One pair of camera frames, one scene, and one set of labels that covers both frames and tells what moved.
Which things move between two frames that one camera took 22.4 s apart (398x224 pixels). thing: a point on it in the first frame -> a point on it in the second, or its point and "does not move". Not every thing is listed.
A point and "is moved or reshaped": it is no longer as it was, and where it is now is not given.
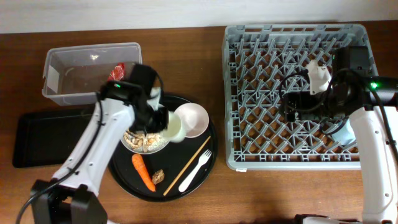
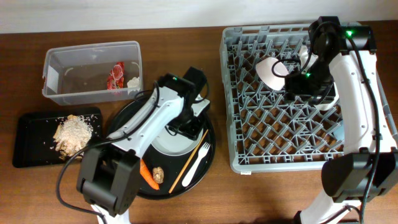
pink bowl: x=194 y=119 is moved or reshaped
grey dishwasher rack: x=255 y=59 does not move
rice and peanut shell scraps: x=145 y=144 is moved or reshaped
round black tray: x=171 y=172 does not move
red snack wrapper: x=117 y=73 does not move
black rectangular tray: x=48 y=137 does not move
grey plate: x=140 y=144 is moved or reshaped
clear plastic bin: x=74 y=74 does not move
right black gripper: x=302 y=98 -> x=293 y=88
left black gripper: x=162 y=124 -> x=194 y=132
